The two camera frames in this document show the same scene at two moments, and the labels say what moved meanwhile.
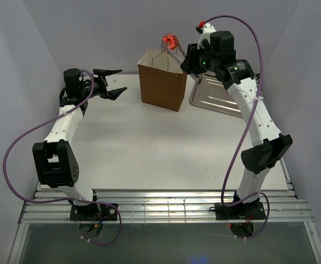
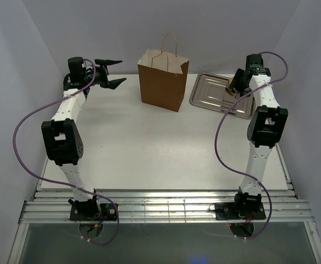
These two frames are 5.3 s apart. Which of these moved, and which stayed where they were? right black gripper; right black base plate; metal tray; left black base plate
Moved: right black gripper
Stayed: left black base plate; metal tray; right black base plate
